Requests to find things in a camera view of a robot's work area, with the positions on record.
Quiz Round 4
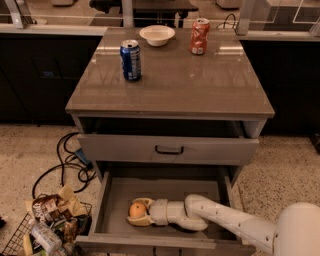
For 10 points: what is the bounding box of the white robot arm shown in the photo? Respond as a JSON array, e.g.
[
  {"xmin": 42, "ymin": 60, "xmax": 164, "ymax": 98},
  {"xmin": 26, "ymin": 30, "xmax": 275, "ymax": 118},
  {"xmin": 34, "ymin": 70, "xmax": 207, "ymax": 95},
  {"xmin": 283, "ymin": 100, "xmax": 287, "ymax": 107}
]
[{"xmin": 127, "ymin": 194, "xmax": 320, "ymax": 256}]

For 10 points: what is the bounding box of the orange fruit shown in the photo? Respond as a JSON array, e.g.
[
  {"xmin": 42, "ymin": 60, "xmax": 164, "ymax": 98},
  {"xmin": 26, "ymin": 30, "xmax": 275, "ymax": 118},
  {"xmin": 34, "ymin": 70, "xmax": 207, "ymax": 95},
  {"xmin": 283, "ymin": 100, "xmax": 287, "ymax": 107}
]
[{"xmin": 129, "ymin": 202, "xmax": 147, "ymax": 218}]

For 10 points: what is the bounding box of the white bowl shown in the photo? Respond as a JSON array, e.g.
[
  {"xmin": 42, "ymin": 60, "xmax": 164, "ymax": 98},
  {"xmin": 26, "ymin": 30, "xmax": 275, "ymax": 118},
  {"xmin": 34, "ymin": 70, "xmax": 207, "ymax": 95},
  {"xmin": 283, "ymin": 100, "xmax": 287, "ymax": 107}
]
[{"xmin": 139, "ymin": 25, "xmax": 175, "ymax": 47}]

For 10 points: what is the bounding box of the grey drawer cabinet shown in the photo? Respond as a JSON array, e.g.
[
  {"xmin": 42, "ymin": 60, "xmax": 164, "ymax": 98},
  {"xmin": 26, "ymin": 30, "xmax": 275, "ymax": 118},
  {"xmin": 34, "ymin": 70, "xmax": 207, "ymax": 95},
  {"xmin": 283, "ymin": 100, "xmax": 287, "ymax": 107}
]
[{"xmin": 66, "ymin": 28, "xmax": 274, "ymax": 189}]

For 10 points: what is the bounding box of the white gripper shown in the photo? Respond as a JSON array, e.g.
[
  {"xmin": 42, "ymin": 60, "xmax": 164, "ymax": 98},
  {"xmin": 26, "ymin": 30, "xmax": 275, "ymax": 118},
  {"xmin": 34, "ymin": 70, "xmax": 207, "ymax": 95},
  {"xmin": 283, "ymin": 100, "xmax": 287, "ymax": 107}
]
[{"xmin": 127, "ymin": 198, "xmax": 169, "ymax": 227}]

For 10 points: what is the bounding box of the grey open middle drawer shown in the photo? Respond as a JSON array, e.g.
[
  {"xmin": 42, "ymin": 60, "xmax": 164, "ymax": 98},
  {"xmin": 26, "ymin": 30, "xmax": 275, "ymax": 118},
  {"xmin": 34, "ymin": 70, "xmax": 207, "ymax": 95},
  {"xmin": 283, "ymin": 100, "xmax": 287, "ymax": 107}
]
[{"xmin": 77, "ymin": 173, "xmax": 255, "ymax": 256}]

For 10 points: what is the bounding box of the yellow banana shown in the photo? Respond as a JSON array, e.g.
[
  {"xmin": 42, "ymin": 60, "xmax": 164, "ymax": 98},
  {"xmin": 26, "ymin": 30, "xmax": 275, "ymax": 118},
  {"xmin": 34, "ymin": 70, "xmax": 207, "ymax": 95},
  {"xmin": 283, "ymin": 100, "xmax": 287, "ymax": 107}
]
[{"xmin": 23, "ymin": 234, "xmax": 33, "ymax": 256}]

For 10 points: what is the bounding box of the black floor cable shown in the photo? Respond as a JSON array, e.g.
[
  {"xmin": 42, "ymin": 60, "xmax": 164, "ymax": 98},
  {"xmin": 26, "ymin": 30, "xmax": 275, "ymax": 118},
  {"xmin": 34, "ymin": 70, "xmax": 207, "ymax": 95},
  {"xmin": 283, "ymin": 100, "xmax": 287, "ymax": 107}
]
[{"xmin": 32, "ymin": 131, "xmax": 98, "ymax": 199}]

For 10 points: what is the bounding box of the black wire basket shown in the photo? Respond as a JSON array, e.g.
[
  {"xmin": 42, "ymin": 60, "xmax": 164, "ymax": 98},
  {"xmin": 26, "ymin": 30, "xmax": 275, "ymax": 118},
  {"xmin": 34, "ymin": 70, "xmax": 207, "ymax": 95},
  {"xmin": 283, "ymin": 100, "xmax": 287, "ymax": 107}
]
[{"xmin": 1, "ymin": 201, "xmax": 92, "ymax": 256}]

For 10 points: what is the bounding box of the blue soda can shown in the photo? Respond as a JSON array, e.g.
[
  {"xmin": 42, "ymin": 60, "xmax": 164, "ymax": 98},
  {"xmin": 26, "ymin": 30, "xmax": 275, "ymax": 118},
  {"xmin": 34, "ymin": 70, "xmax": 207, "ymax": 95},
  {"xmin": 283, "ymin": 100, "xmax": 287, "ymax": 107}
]
[{"xmin": 120, "ymin": 40, "xmax": 142, "ymax": 82}]

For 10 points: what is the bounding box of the brown snack bag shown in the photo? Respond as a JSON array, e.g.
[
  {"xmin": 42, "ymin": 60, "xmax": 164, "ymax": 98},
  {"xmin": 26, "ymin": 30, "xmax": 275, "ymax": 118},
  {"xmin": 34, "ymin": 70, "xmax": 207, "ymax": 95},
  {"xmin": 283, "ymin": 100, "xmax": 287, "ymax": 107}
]
[{"xmin": 25, "ymin": 185, "xmax": 87, "ymax": 222}]

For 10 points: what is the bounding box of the black background cable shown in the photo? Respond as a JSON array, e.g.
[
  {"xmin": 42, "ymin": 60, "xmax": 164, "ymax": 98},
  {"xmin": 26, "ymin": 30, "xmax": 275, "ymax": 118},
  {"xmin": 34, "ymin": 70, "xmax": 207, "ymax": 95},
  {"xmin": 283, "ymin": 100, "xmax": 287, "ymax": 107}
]
[{"xmin": 215, "ymin": 13, "xmax": 238, "ymax": 30}]

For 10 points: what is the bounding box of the grey top drawer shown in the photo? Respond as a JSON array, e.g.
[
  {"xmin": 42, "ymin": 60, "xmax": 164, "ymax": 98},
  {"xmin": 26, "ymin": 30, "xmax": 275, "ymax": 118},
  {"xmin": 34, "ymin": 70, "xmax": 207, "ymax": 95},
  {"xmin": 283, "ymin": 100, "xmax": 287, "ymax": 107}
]
[{"xmin": 78, "ymin": 134, "xmax": 259, "ymax": 166}]

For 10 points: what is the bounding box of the red soda can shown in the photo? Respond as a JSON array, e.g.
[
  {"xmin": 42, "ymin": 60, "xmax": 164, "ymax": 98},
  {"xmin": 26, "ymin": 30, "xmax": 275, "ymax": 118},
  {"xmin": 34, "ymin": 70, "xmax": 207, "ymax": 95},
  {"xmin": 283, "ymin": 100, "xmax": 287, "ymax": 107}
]
[{"xmin": 190, "ymin": 18, "xmax": 210, "ymax": 55}]

